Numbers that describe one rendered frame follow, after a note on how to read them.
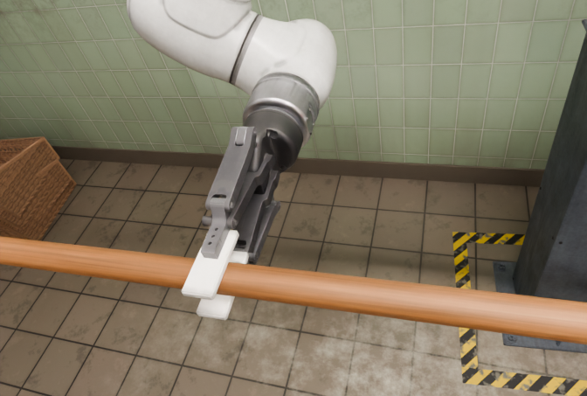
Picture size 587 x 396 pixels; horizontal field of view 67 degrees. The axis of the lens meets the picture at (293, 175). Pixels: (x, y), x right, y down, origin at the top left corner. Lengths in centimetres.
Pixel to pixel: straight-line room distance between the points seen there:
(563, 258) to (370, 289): 105
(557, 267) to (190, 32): 115
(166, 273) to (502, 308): 29
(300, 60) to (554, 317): 39
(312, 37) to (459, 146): 140
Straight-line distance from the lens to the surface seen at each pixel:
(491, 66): 173
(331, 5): 164
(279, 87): 54
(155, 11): 61
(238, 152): 45
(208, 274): 41
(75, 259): 51
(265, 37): 60
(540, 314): 38
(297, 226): 198
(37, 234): 254
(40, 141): 255
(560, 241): 133
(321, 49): 62
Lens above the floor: 154
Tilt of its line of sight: 44 degrees down
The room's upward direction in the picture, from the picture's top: 15 degrees counter-clockwise
